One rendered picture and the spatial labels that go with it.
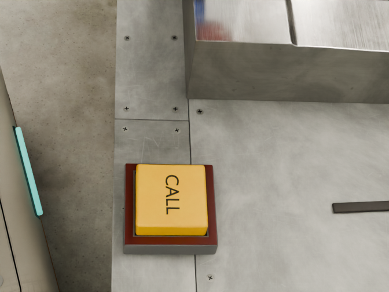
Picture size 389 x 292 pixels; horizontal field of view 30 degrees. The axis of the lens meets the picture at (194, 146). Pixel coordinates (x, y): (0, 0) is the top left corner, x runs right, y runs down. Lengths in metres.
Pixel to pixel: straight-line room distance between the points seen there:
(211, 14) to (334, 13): 0.12
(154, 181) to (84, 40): 1.19
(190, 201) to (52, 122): 1.06
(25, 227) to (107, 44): 0.68
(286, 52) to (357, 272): 0.21
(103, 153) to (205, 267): 1.00
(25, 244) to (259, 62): 0.65
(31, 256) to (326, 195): 0.64
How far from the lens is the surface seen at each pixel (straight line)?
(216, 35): 0.65
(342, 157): 0.71
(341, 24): 0.70
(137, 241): 0.61
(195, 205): 0.61
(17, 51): 1.79
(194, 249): 0.62
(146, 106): 0.71
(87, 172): 1.59
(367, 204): 0.69
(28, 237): 1.22
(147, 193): 0.62
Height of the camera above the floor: 1.38
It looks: 58 degrees down
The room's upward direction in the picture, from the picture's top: 11 degrees clockwise
